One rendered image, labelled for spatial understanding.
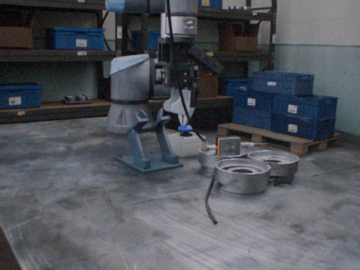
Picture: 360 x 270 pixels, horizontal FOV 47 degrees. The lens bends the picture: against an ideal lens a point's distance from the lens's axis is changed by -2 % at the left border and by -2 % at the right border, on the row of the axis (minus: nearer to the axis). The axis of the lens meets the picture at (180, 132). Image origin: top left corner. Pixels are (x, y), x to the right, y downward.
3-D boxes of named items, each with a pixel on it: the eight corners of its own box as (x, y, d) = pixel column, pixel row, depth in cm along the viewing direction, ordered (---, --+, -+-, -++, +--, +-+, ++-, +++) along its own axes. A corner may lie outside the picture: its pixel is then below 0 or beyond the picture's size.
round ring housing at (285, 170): (296, 185, 82) (297, 165, 81) (242, 179, 85) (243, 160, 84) (298, 171, 92) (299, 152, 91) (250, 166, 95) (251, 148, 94)
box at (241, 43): (261, 53, 538) (262, 22, 530) (231, 52, 517) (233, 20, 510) (242, 52, 573) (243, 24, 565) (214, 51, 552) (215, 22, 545)
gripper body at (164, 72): (153, 87, 102) (153, 36, 99) (183, 86, 106) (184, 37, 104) (169, 90, 95) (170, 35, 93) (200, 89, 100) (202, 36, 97)
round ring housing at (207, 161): (206, 160, 99) (206, 143, 98) (250, 164, 96) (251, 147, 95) (191, 171, 90) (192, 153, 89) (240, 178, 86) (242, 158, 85)
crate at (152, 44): (169, 51, 514) (169, 32, 510) (186, 51, 483) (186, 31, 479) (130, 50, 487) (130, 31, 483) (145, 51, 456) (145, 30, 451)
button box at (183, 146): (205, 154, 104) (206, 135, 103) (180, 157, 101) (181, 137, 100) (187, 147, 111) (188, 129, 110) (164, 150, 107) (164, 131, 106)
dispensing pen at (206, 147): (267, 151, 97) (199, 156, 91) (268, 133, 96) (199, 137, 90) (272, 153, 95) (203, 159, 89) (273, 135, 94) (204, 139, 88)
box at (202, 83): (223, 98, 520) (224, 62, 511) (187, 99, 492) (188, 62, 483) (202, 94, 555) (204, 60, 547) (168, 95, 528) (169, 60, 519)
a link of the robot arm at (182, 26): (186, 19, 103) (205, 17, 96) (185, 38, 104) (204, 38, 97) (159, 17, 99) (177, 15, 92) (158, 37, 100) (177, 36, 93)
